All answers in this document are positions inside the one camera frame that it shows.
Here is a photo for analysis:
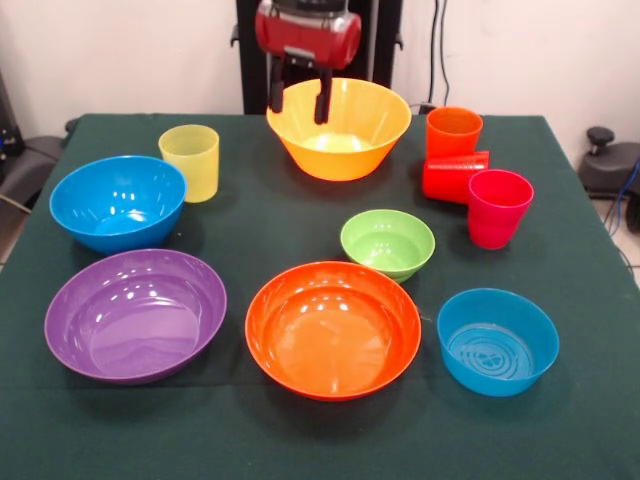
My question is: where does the grey machine base with knob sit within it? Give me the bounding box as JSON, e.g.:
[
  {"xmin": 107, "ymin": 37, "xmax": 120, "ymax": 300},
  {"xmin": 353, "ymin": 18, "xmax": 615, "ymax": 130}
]
[{"xmin": 579, "ymin": 126, "xmax": 640, "ymax": 201}]

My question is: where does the purple bowl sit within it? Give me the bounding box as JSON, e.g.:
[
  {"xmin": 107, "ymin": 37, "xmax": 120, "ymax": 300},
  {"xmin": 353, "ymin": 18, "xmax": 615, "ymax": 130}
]
[{"xmin": 43, "ymin": 248, "xmax": 228, "ymax": 386}]

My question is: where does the orange cup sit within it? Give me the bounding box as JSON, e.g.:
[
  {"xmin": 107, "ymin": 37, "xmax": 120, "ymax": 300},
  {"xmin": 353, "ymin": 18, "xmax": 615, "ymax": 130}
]
[{"xmin": 425, "ymin": 106, "xmax": 484, "ymax": 161}]

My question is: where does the black wall cable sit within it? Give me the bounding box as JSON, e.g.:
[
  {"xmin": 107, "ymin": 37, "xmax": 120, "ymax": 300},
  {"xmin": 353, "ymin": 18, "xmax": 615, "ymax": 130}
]
[
  {"xmin": 430, "ymin": 0, "xmax": 451, "ymax": 109},
  {"xmin": 428, "ymin": 0, "xmax": 439, "ymax": 104}
]

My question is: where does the yellow cup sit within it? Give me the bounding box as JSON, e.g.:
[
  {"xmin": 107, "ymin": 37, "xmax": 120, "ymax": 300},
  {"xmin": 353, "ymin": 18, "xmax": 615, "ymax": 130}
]
[{"xmin": 158, "ymin": 124, "xmax": 221, "ymax": 204}]

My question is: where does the wide orange-red bowl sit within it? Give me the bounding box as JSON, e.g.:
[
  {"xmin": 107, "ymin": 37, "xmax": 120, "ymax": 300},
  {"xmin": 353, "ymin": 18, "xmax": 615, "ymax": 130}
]
[{"xmin": 244, "ymin": 260, "xmax": 423, "ymax": 402}]

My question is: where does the light orange bowl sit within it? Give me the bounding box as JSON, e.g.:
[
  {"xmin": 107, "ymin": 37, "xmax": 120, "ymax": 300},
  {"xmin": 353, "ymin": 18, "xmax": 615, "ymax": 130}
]
[{"xmin": 265, "ymin": 77, "xmax": 413, "ymax": 182}]

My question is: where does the pink cup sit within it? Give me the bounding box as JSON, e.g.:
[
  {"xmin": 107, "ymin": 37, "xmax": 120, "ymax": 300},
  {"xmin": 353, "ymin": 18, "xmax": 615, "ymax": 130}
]
[{"xmin": 467, "ymin": 168, "xmax": 535, "ymax": 251}]

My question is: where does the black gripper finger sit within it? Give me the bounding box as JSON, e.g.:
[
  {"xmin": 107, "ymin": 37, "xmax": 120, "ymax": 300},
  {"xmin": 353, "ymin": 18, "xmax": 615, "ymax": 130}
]
[
  {"xmin": 313, "ymin": 69, "xmax": 334, "ymax": 125},
  {"xmin": 267, "ymin": 53, "xmax": 286, "ymax": 115}
]

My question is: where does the dark green tablecloth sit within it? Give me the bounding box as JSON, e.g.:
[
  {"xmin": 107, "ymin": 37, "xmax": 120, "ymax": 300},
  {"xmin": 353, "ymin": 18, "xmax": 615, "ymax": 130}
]
[{"xmin": 0, "ymin": 112, "xmax": 640, "ymax": 480}]

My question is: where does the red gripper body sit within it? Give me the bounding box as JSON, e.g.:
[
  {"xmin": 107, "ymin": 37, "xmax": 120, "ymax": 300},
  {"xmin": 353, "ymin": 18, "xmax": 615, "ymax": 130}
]
[{"xmin": 254, "ymin": 0, "xmax": 363, "ymax": 71}]

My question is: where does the red cup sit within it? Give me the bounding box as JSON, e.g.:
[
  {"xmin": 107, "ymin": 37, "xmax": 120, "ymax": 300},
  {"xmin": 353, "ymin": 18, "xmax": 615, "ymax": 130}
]
[{"xmin": 422, "ymin": 150, "xmax": 491, "ymax": 205}]

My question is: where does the green bowl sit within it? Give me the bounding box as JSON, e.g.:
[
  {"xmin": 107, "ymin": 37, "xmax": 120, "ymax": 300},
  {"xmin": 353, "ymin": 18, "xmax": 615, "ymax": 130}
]
[{"xmin": 340, "ymin": 209, "xmax": 436, "ymax": 284}]

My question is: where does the deep blue bowl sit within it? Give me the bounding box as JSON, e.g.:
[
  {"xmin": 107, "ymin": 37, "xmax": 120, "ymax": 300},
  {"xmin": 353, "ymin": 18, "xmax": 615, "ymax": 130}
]
[{"xmin": 48, "ymin": 155, "xmax": 188, "ymax": 257}]

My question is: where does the small blue ringed bowl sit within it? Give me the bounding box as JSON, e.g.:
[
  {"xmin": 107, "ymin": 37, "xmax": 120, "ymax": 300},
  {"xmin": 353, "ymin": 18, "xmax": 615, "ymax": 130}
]
[{"xmin": 436, "ymin": 287, "xmax": 560, "ymax": 398}]

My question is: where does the grey floor equipment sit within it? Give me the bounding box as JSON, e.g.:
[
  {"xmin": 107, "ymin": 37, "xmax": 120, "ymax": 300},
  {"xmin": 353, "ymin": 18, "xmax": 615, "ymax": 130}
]
[{"xmin": 0, "ymin": 69, "xmax": 66, "ymax": 209}]

